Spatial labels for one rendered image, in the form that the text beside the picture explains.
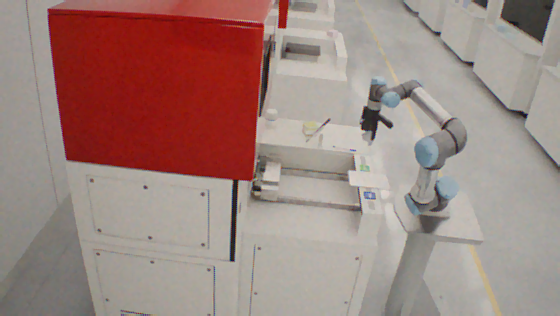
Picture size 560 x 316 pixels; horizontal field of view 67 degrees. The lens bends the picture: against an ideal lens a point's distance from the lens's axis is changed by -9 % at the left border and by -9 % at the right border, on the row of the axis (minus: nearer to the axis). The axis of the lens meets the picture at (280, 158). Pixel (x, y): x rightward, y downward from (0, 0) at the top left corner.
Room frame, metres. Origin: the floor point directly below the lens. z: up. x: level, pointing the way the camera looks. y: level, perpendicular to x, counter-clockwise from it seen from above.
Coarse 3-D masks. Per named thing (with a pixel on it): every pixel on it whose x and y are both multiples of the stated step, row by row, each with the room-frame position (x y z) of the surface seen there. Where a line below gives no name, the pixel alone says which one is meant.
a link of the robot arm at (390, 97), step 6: (378, 90) 2.01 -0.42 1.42; (384, 90) 1.98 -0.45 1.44; (390, 90) 1.97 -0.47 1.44; (396, 90) 1.97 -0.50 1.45; (402, 90) 1.98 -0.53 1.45; (378, 96) 1.99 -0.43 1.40; (384, 96) 1.95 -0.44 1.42; (390, 96) 1.93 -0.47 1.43; (396, 96) 1.94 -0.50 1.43; (402, 96) 1.97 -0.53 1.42; (384, 102) 1.94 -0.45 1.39; (390, 102) 1.93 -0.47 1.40; (396, 102) 1.94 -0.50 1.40
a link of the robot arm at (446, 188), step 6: (438, 180) 1.83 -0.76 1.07; (444, 180) 1.83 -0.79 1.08; (450, 180) 1.84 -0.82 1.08; (438, 186) 1.81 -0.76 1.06; (444, 186) 1.81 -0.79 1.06; (450, 186) 1.81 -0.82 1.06; (456, 186) 1.82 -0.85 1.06; (438, 192) 1.79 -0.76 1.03; (444, 192) 1.78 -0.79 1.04; (450, 192) 1.79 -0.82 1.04; (456, 192) 1.79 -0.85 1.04; (438, 198) 1.78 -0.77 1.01; (444, 198) 1.79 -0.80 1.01; (450, 198) 1.78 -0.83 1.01; (438, 204) 1.79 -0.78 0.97
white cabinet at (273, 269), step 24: (288, 168) 2.25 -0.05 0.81; (264, 240) 1.63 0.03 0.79; (288, 240) 1.62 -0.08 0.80; (312, 240) 1.63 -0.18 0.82; (240, 264) 1.63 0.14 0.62; (264, 264) 1.62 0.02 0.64; (288, 264) 1.62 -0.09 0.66; (312, 264) 1.62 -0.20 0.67; (336, 264) 1.62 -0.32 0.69; (360, 264) 1.62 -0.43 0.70; (240, 288) 1.63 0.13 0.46; (264, 288) 1.62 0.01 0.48; (288, 288) 1.62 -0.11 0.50; (312, 288) 1.62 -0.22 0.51; (336, 288) 1.62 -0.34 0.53; (360, 288) 1.62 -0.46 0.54; (240, 312) 1.63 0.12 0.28; (264, 312) 1.62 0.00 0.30; (288, 312) 1.62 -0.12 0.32; (312, 312) 1.62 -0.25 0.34; (336, 312) 1.62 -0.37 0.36
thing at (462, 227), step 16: (400, 192) 2.10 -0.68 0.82; (464, 192) 2.16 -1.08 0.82; (400, 208) 1.94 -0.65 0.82; (464, 208) 2.00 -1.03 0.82; (416, 224) 1.81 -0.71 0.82; (432, 224) 1.83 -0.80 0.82; (448, 224) 1.84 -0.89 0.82; (464, 224) 1.85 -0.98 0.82; (448, 240) 1.74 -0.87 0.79; (464, 240) 1.74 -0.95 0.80; (480, 240) 1.73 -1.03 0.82
